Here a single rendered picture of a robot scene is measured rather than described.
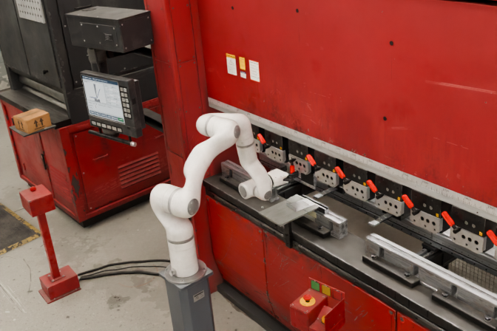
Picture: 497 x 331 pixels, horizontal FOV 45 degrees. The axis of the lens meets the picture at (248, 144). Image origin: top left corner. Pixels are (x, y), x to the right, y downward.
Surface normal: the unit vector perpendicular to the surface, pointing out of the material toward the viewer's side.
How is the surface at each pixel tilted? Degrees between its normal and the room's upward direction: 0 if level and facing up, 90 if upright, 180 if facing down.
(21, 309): 0
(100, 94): 90
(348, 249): 0
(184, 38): 90
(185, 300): 90
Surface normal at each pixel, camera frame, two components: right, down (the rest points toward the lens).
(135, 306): -0.08, -0.91
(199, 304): 0.65, 0.25
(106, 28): -0.62, 0.36
